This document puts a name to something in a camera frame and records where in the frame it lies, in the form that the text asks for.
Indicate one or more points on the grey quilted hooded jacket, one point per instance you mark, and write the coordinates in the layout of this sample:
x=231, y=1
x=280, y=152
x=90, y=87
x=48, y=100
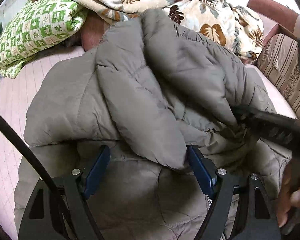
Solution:
x=130, y=92

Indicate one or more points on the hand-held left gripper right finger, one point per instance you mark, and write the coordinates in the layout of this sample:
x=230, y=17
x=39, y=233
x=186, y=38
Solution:
x=200, y=172

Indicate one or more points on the green checked pillow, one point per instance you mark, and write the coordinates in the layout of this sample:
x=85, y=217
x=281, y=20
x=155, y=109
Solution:
x=40, y=30

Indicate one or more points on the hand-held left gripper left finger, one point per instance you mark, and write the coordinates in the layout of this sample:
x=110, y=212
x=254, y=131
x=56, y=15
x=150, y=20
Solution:
x=96, y=175

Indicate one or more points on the person's right hand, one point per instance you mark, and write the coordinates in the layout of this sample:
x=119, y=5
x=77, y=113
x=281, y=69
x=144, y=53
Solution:
x=286, y=192

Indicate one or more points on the striped floral sofa cushion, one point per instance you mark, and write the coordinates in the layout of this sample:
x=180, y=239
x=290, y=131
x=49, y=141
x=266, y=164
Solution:
x=280, y=62

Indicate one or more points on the reddish brown bolster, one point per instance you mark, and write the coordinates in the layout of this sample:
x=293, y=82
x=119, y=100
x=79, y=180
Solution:
x=92, y=35

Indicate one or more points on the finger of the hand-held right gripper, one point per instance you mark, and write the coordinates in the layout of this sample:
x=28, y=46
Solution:
x=265, y=125

